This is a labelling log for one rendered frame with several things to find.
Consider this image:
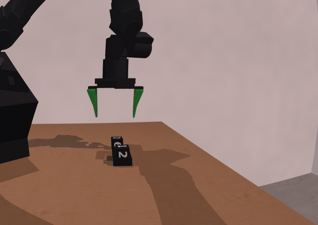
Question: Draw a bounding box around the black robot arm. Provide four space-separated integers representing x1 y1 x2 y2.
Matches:
0 0 154 60

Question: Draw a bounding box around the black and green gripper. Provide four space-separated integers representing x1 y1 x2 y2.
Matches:
87 57 144 118

